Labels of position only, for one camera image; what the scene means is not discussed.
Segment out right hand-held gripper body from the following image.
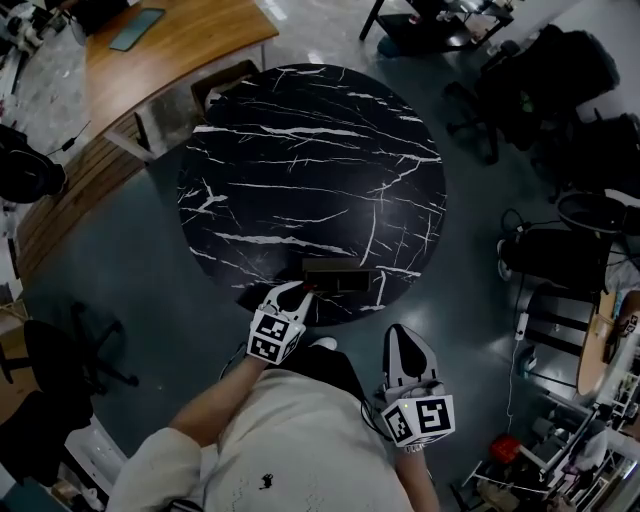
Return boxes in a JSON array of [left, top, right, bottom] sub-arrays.
[[379, 366, 457, 449]]

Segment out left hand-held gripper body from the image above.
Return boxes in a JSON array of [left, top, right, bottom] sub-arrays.
[[245, 299, 307, 367]]

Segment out dark rectangular box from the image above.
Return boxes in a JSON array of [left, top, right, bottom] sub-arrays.
[[301, 258, 372, 295]]

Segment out person's right forearm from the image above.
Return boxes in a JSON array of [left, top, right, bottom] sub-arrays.
[[394, 447, 441, 512]]

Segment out person's left forearm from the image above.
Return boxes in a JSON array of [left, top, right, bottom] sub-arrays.
[[168, 355, 269, 447]]

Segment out person's black trousers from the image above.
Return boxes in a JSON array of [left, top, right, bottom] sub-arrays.
[[272, 344, 374, 406]]

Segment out red container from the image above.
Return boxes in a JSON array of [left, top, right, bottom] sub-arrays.
[[489, 433, 522, 465]]

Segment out person's white shirt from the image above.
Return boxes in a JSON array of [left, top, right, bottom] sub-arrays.
[[107, 369, 416, 512]]

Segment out round wooden table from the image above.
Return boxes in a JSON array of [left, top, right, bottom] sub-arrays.
[[575, 289, 640, 397]]

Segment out cardboard box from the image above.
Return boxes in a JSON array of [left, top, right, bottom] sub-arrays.
[[190, 59, 262, 117]]

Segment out black round stool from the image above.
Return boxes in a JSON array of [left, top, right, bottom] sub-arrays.
[[557, 192, 640, 236]]

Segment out wooden desk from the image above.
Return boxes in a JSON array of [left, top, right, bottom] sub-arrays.
[[17, 0, 280, 281]]

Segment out dark tablet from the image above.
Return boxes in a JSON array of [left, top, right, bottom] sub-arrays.
[[108, 7, 167, 53]]

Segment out black low table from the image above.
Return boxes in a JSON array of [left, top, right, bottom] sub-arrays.
[[358, 0, 515, 56]]

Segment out black cable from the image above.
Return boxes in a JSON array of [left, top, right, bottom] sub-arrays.
[[47, 119, 92, 157]]

